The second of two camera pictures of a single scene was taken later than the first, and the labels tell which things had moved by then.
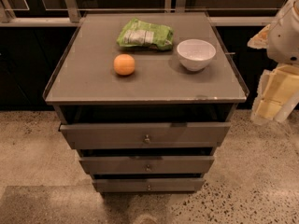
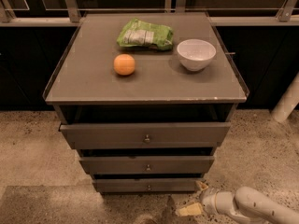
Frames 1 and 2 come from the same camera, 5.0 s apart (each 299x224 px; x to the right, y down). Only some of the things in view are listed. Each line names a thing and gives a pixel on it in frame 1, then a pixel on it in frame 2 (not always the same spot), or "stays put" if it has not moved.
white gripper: x=285 y=40 to x=207 y=199
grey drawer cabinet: x=145 y=98 stays put
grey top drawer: x=205 y=134 stays put
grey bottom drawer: x=147 y=185 stays put
